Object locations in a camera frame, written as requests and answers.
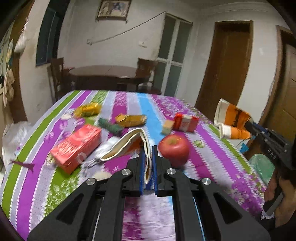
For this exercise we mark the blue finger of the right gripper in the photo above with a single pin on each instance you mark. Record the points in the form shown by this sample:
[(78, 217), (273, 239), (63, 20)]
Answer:
[(251, 127)]

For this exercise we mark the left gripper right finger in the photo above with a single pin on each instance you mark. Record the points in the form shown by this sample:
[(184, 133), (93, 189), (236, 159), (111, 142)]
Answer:
[(154, 168)]

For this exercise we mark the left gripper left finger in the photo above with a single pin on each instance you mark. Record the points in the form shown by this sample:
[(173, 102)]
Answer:
[(141, 170)]

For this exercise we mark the cream paper bag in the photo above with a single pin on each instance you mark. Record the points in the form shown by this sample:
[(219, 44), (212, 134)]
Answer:
[(129, 143)]

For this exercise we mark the orange white paper cup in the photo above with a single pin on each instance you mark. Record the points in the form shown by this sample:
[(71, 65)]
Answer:
[(230, 115)]

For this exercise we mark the yellow gold foil box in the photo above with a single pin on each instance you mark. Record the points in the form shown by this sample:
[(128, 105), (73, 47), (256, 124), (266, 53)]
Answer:
[(128, 121)]

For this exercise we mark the white mask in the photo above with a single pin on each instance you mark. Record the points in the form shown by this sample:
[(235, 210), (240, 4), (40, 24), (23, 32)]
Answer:
[(99, 152)]

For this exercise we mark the green plastic trash basin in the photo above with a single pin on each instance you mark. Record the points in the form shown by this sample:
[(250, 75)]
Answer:
[(263, 167)]

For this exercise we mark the red apple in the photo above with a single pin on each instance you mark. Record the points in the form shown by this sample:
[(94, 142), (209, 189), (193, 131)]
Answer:
[(176, 149)]

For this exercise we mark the brown wooden door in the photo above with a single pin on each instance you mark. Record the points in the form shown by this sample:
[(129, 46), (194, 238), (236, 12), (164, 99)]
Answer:
[(227, 66), (279, 113)]

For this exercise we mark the green wrapped roll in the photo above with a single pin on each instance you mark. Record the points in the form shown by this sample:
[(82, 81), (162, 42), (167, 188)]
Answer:
[(113, 128)]

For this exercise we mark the small beige box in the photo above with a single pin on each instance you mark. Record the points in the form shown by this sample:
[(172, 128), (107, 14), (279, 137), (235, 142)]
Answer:
[(167, 127)]

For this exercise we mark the red and white carton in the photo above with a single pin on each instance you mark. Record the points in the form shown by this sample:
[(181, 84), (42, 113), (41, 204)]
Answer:
[(185, 123)]

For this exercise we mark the yellow snack packet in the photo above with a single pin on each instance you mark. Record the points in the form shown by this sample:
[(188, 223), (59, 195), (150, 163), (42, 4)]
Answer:
[(90, 109)]

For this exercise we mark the large red tissue box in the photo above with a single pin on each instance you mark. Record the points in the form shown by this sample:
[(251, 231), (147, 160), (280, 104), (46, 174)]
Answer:
[(74, 150)]

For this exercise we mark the right wooden chair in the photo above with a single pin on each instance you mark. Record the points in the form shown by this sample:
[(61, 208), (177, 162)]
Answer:
[(144, 70)]

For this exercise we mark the wooden chair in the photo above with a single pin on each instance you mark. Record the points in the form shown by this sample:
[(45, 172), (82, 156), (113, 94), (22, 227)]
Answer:
[(144, 70), (61, 78)]

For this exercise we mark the dark round dining table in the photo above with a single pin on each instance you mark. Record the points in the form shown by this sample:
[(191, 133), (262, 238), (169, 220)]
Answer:
[(106, 77)]

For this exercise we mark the left wooden chair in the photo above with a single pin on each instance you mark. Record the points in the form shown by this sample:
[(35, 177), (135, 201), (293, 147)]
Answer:
[(61, 78)]

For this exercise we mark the white glass double door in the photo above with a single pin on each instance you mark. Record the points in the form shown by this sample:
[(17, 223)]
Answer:
[(172, 51)]

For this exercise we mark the dark window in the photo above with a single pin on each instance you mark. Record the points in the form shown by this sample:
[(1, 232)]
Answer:
[(46, 37)]

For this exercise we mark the hanging white plastic bag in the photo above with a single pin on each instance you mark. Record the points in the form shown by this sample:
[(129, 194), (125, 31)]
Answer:
[(21, 42)]

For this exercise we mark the framed wall picture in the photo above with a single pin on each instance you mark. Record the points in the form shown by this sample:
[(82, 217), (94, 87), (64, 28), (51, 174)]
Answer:
[(113, 10)]

